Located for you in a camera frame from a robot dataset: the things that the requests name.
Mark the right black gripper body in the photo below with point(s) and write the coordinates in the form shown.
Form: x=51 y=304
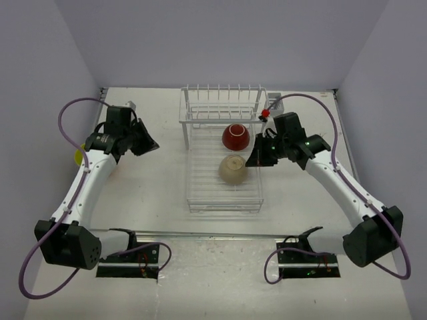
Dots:
x=275 y=149

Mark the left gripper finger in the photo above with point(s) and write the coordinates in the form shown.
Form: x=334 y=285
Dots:
x=143 y=142
x=138 y=128

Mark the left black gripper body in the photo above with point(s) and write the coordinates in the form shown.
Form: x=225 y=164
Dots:
x=129 y=133

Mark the beige flower pattern bowl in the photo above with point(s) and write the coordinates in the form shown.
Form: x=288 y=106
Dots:
x=232 y=170

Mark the lime green bowl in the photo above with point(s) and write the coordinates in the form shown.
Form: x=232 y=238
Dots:
x=78 y=155

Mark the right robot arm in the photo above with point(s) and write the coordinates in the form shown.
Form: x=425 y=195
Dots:
x=375 y=226

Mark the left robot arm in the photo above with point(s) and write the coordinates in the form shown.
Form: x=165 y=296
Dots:
x=66 y=239

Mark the dark red bowl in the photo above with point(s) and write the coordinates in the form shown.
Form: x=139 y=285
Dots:
x=236 y=137

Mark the white perforated cutlery holder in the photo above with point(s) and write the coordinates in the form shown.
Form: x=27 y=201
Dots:
x=277 y=104

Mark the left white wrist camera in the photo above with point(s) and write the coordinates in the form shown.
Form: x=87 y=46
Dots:
x=131 y=105

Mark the white wire dish rack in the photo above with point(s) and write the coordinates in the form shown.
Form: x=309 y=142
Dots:
x=205 y=111

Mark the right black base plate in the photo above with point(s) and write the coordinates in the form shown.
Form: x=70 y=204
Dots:
x=295 y=265

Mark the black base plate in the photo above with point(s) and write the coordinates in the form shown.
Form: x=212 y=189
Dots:
x=143 y=264
x=295 y=265

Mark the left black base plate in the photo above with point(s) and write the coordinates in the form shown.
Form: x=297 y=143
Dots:
x=143 y=264

